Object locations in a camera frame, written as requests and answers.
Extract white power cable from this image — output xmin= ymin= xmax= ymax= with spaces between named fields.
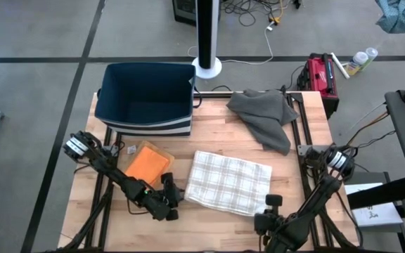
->
xmin=187 ymin=21 xmax=276 ymax=66

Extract yellow label wipes canister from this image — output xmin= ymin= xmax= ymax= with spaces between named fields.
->
xmin=345 ymin=51 xmax=369 ymax=77

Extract navy white striped fabric bin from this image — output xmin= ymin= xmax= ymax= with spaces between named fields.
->
xmin=94 ymin=62 xmax=197 ymax=138

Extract teal patterned cloth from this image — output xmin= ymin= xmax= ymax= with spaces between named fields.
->
xmin=374 ymin=0 xmax=405 ymax=34

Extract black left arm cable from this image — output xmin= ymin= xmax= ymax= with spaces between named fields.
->
xmin=127 ymin=198 xmax=151 ymax=216

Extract pale orange waffle towel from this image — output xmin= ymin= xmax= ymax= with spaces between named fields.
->
xmin=123 ymin=140 xmax=175 ymax=190

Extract clear plastic bottle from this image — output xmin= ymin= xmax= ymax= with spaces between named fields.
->
xmin=360 ymin=47 xmax=379 ymax=71

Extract red tool bag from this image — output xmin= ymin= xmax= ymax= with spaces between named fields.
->
xmin=296 ymin=52 xmax=340 ymax=115

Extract tangled black floor cables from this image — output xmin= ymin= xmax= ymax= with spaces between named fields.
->
xmin=219 ymin=0 xmax=295 ymax=27

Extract grey towel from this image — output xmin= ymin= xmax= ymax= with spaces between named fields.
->
xmin=226 ymin=89 xmax=300 ymax=156

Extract black flat bar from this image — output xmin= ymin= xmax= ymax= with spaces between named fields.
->
xmin=346 ymin=175 xmax=405 ymax=211

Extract white tube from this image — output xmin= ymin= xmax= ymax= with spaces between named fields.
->
xmin=330 ymin=51 xmax=350 ymax=80

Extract black box device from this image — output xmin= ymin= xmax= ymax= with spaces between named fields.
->
xmin=172 ymin=0 xmax=198 ymax=27

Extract white paper sheet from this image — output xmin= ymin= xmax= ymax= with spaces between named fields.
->
xmin=345 ymin=182 xmax=404 ymax=228

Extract black aluminium table frame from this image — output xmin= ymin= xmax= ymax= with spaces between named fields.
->
xmin=46 ymin=91 xmax=365 ymax=253

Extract white towel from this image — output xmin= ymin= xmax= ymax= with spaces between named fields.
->
xmin=184 ymin=150 xmax=273 ymax=217

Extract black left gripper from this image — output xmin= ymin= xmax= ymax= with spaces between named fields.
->
xmin=148 ymin=171 xmax=185 ymax=222

